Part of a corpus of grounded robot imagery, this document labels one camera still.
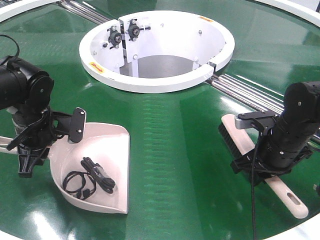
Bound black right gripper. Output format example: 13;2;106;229
230;150;292;187

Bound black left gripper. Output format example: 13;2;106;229
6;106;73;178

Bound pink hand brush black bristles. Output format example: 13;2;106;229
221;114;309;219

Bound thin black cable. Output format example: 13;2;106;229
62;170;97;201

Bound pink plastic dustpan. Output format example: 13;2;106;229
0;122;131;215

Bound thick black cable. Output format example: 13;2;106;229
80;156;117;194

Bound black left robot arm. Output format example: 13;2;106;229
0;55;72;178

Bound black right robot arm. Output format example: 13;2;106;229
230;81;320;185

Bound right steel roller set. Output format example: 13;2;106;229
204;73;320;146

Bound steel roller set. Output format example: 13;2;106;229
59;0;112;25
204;73;320;146

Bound orange warning label left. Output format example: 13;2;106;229
89;61;105;74

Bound orange warning label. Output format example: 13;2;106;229
89;61;105;74
199;16;214;23

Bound white outer rim left segment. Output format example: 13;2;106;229
0;0;59;23

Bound white rim segment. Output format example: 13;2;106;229
0;0;59;23
257;0;320;27

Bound left steel roller set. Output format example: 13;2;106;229
59;0;112;25

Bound orange warning label right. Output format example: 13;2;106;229
199;16;214;23

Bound white outer rim right segment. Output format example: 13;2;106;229
257;0;320;27

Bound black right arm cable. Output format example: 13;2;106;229
250;129;263;240

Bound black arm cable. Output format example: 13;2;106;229
250;129;263;240
0;34;21;63

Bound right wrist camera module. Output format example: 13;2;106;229
234;110;278;131

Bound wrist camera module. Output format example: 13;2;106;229
234;110;278;131
67;107;87;144

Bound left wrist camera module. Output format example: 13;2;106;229
67;107;87;144

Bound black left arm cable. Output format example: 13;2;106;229
0;34;21;63

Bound left black bearing mount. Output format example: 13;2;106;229
108;25;122;49

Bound black bearing mount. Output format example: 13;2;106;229
126;18;151;42
108;25;122;49

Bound white central ring housing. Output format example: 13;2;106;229
79;10;235;93

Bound right black bearing mount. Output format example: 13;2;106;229
126;18;151;42

